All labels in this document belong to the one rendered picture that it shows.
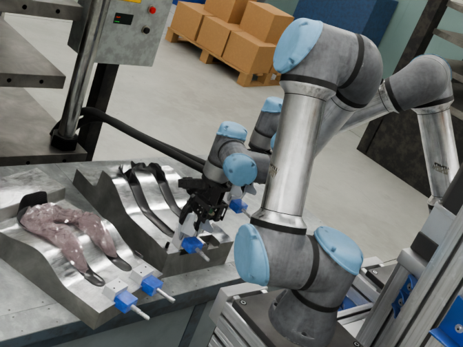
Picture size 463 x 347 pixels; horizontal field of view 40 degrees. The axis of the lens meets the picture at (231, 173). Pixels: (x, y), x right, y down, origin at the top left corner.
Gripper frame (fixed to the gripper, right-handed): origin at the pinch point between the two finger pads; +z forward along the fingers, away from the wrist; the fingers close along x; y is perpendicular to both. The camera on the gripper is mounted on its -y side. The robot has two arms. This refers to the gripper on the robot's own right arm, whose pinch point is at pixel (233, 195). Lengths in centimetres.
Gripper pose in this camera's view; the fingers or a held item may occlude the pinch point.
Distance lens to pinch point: 203.8
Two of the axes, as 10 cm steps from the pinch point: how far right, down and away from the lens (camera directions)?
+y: 6.3, 5.2, -5.7
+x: 7.0, -0.7, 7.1
